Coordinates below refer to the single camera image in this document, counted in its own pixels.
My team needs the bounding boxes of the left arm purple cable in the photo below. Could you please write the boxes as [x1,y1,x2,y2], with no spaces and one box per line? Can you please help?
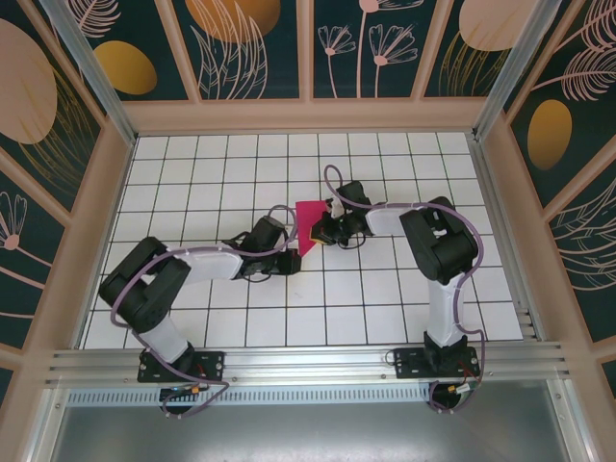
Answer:
[109,205,302,420]

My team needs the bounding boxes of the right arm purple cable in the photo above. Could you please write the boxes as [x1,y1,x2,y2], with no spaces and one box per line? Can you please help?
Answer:
[322,165,487,416]

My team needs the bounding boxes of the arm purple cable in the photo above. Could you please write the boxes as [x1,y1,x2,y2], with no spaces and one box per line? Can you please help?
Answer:
[109,205,302,420]
[322,165,487,416]

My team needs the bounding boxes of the aluminium corner post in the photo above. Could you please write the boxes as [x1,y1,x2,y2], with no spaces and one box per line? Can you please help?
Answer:
[471,0,559,141]
[38,0,139,145]

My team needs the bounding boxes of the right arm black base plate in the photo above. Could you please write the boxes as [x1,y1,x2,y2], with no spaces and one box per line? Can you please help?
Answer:
[393,346,481,380]

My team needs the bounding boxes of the grey metal panel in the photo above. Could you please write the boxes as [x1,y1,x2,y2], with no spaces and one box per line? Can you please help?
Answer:
[28,403,593,462]

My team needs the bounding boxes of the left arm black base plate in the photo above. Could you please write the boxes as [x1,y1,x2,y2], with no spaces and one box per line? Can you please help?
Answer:
[137,349,227,384]

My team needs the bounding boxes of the long aluminium mounting rail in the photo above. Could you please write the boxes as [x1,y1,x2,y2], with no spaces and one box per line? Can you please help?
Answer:
[45,340,577,386]

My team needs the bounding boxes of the magenta cloth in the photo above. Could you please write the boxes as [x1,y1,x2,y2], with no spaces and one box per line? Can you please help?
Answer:
[294,199,324,257]

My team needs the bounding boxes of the aluminium side rail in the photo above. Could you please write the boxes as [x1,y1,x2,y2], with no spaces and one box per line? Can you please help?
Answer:
[469,134,545,343]

